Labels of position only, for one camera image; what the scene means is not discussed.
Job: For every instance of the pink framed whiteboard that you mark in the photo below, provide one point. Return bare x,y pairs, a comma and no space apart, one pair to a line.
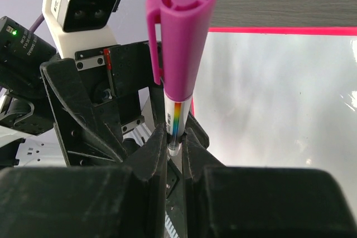
279,100

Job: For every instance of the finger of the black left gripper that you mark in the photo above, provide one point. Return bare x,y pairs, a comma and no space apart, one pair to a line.
84,137

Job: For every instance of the purple capped marker pen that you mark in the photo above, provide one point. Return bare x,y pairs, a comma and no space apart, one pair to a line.
177,32

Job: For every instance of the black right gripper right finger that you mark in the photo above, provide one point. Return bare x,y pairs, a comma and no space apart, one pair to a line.
222,201

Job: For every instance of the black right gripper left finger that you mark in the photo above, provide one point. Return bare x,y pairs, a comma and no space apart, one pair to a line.
123,200

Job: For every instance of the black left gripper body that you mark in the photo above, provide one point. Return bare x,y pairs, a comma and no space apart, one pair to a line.
119,78

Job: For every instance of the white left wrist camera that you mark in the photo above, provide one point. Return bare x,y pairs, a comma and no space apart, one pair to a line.
78,25

